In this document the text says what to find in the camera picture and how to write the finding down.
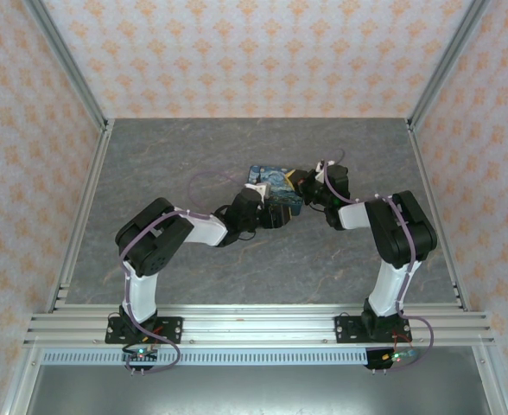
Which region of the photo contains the starry night tin box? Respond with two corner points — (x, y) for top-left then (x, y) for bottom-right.
(245, 165), (303, 218)

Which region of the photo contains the grey metal sheet panel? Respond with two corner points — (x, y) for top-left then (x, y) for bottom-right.
(22, 365), (497, 415)

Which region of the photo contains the aluminium side rail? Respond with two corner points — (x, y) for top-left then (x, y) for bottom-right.
(406, 118), (472, 313)
(46, 118), (115, 313)

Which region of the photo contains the aluminium crossbeam rail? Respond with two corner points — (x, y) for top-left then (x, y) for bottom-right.
(22, 303), (495, 348)

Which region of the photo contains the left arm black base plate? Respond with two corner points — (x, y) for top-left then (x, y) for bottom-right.
(105, 316), (184, 345)

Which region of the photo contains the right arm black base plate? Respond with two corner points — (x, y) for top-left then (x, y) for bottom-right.
(334, 315), (413, 345)

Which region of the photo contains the perforated grey cable tray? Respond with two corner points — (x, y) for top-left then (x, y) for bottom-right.
(41, 349), (482, 367)

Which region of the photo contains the aluminium corner post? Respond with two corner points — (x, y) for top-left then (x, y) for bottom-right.
(22, 0), (109, 127)
(408, 0), (492, 127)

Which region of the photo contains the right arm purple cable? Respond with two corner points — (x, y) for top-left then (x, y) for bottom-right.
(321, 148), (435, 373)

